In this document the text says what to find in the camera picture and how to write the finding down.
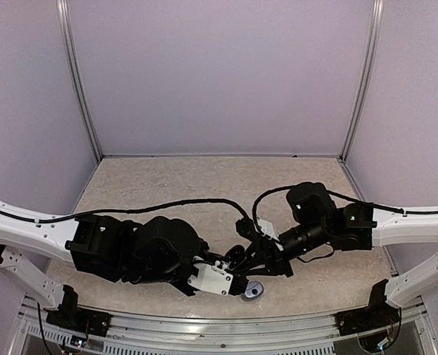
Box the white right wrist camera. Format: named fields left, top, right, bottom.
left=235, top=217, right=279, bottom=245

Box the right aluminium corner post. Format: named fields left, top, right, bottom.
left=340, top=0, right=385, bottom=164

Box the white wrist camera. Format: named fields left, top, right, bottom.
left=235, top=217, right=279, bottom=245
left=187, top=259, right=249, bottom=296

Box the black earbud charging case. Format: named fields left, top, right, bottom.
left=224, top=245, right=246, bottom=269

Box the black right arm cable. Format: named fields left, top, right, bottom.
left=252, top=187, right=438, bottom=237

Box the aluminium corner post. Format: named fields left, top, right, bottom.
left=56, top=0, right=104, bottom=163
left=340, top=0, right=385, bottom=164

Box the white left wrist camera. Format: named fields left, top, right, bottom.
left=187, top=259, right=249, bottom=296

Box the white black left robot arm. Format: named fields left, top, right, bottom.
left=0, top=201, right=248, bottom=329

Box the left aluminium corner post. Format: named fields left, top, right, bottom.
left=56, top=0, right=104, bottom=163

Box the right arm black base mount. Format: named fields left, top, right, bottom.
left=334, top=279, right=402, bottom=337

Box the silver grey open charging case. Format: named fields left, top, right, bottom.
left=240, top=281, right=264, bottom=302

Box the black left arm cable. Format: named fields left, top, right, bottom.
left=0, top=198, right=252, bottom=226

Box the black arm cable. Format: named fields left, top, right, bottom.
left=252, top=187, right=438, bottom=237
left=0, top=198, right=252, bottom=226

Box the aluminium front rail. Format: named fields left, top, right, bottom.
left=15, top=299, right=431, bottom=355

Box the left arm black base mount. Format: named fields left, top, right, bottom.
left=46, top=285, right=112, bottom=337

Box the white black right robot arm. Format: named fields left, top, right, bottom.
left=233, top=182, right=438, bottom=328

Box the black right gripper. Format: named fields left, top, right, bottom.
left=237, top=220, right=330, bottom=278

